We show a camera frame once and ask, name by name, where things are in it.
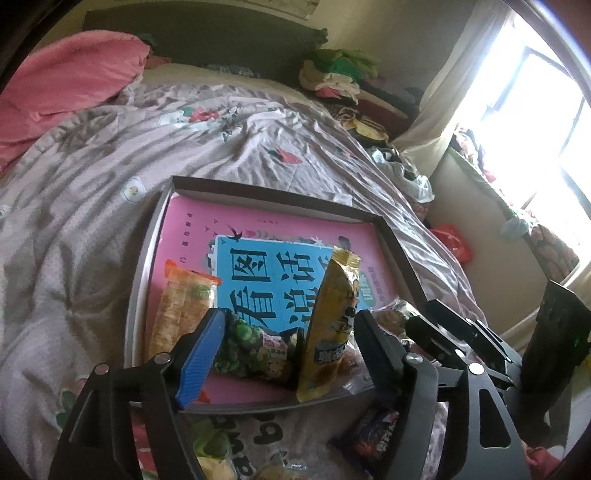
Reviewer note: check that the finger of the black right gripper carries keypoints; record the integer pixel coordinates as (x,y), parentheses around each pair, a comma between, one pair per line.
(454,353)
(485,343)

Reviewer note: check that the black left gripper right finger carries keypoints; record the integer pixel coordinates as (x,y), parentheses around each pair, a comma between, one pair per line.
(384,356)

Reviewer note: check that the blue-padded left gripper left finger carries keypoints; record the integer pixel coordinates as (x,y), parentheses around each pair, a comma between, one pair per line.
(193,356)

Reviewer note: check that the clear bag of mixed snacks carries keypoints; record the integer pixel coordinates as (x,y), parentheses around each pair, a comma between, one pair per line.
(394,316)

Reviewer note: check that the orange yellow cracker packet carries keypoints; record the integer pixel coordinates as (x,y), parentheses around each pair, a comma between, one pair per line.
(185,299)

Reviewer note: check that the blue Oreo strawberry cookie packet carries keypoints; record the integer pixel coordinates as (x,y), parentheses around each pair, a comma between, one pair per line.
(366,442)

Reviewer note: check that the yellow brown snack bar packet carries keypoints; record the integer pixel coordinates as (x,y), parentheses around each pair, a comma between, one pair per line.
(331,324)

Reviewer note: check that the light green plastic snack bag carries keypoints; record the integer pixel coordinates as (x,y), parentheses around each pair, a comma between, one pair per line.
(211,447)

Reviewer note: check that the Snickers chocolate bar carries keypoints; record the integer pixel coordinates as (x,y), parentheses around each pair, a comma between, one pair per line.
(416,328)

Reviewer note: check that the clear packet cream pastry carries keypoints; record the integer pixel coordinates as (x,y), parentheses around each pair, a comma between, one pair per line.
(281,472)

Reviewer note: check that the red plastic bag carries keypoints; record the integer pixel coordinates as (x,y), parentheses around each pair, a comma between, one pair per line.
(454,241)

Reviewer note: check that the pink and blue book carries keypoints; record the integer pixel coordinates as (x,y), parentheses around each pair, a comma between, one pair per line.
(277,286)

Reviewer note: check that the dark shallow cardboard box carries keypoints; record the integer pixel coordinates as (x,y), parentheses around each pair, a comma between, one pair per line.
(268,295)

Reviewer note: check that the white plastic bag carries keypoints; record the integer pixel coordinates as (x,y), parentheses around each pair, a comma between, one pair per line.
(403,173)

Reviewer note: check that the strawberry print grey quilt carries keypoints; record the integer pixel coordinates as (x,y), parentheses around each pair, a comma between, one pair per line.
(75,209)

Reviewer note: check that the white curtain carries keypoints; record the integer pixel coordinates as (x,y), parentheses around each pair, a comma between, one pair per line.
(429,136)

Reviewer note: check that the pile of folded clothes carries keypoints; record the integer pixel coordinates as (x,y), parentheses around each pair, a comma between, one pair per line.
(371,107)

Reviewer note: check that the pink blanket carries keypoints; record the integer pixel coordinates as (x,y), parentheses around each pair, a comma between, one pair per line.
(75,73)

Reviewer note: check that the dark grey headboard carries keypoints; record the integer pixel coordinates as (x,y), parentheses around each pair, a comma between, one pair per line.
(204,34)

